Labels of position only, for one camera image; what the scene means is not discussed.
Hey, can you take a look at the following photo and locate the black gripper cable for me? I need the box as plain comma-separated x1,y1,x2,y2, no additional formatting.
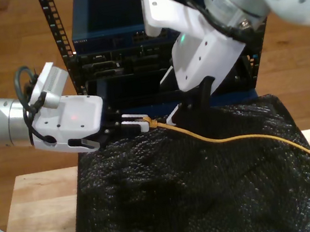
20,91,55,147
184,0,249,51

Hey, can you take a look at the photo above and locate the black rack frame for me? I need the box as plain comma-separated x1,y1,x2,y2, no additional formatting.
37,0,278,120

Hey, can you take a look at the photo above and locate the blue base panel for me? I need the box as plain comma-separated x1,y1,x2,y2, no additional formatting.
104,87,260,124

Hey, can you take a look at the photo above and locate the black rack server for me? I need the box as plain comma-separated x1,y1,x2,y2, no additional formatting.
76,40,179,83

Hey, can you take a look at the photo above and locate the blue network switch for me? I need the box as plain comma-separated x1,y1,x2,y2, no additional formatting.
65,0,232,56

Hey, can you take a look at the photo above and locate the yellow network cable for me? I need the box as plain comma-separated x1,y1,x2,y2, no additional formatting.
140,92,310,232

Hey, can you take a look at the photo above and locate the dark camera cable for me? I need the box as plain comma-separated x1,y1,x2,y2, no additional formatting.
12,64,44,114

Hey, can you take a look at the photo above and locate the black bubble wrap mat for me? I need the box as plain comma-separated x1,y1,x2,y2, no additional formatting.
54,87,310,232

